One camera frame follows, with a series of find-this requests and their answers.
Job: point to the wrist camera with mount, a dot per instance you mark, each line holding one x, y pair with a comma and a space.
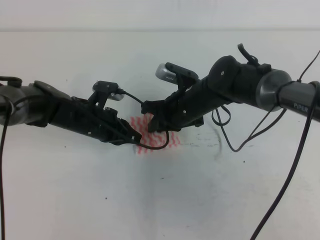
104, 90
177, 75

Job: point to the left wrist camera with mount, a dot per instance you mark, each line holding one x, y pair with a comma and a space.
104, 90

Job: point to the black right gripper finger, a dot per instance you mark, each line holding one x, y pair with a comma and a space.
152, 107
156, 125

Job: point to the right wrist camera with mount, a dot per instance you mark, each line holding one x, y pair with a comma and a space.
177, 75

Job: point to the pink white wavy striped towel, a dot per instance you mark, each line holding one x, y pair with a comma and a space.
154, 139

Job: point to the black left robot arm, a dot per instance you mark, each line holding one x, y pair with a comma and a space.
40, 104

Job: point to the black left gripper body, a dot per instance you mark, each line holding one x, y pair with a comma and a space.
83, 118

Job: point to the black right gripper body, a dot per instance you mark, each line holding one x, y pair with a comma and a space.
183, 108

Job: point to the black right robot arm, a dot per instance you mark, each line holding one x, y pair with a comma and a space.
228, 81

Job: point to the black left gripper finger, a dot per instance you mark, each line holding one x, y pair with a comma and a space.
129, 131
117, 140

